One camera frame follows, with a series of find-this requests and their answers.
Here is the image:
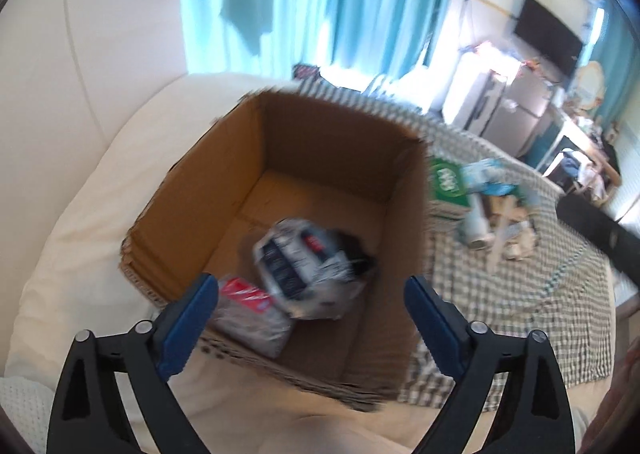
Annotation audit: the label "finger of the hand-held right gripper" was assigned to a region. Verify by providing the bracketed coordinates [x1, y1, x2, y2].
[556, 194, 640, 285]

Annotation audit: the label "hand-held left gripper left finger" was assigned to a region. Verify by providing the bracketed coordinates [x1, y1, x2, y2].
[47, 273, 221, 454]

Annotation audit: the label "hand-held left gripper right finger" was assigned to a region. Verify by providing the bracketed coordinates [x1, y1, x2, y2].
[404, 275, 576, 454]

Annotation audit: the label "grey plastic package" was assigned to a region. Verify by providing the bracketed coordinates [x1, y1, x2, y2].
[252, 218, 378, 322]

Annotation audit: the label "brown cardboard box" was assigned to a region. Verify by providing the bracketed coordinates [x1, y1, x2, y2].
[119, 89, 432, 412]

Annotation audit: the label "clothes on chair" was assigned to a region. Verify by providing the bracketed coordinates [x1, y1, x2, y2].
[560, 149, 608, 196]

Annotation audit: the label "red and grey packet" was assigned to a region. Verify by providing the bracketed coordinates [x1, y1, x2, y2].
[207, 277, 293, 359]

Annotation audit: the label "wooden stick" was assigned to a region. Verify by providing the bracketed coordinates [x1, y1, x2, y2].
[486, 197, 532, 270]

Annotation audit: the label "checked blanket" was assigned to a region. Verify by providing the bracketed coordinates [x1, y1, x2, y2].
[295, 74, 616, 407]

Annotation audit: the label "wooden desk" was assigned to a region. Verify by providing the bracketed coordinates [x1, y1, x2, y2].
[530, 104, 623, 195]

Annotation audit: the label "clear plastic roll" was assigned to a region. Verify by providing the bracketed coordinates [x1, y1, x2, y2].
[460, 194, 495, 251]

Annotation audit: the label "blue and white packet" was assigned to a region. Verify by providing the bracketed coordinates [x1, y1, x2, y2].
[462, 159, 517, 196]

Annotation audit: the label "silver fridge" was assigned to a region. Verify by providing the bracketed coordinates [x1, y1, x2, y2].
[492, 69, 556, 157]

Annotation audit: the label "oval mirror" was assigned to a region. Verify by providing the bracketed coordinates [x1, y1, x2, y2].
[567, 62, 608, 110]

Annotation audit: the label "white pillow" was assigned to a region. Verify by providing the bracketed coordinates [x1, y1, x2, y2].
[5, 72, 261, 380]

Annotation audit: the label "green box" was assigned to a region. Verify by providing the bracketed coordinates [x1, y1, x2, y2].
[430, 158, 473, 209]

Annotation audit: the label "teal curtain behind mirror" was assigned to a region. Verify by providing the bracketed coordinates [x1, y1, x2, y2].
[585, 0, 632, 127]

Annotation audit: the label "white knitted cloth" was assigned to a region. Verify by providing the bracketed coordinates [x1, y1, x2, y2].
[0, 376, 57, 454]

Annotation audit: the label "white suitcase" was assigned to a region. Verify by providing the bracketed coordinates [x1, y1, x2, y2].
[442, 57, 506, 130]

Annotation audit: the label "black television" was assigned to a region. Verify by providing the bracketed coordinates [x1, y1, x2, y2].
[515, 0, 585, 78]

